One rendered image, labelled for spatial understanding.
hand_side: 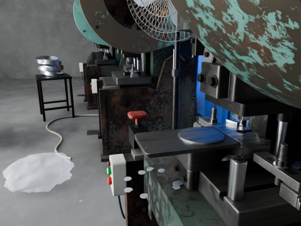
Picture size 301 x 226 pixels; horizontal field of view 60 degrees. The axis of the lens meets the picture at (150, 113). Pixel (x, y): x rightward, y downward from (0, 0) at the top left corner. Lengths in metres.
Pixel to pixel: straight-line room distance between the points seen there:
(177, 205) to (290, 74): 0.49
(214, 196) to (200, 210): 0.05
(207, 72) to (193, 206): 0.34
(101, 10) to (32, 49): 5.44
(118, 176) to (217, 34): 0.72
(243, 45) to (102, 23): 1.70
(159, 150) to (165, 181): 0.16
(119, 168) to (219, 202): 0.40
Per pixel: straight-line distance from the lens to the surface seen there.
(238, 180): 0.59
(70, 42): 7.21
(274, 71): 0.28
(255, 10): 0.22
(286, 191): 0.65
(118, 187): 0.96
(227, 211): 0.62
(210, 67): 0.68
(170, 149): 0.64
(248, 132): 0.79
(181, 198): 0.71
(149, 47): 1.99
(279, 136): 0.76
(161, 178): 0.78
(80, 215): 1.75
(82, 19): 3.65
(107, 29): 1.94
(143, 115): 0.98
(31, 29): 7.28
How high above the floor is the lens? 1.04
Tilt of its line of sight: 16 degrees down
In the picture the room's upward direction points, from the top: straight up
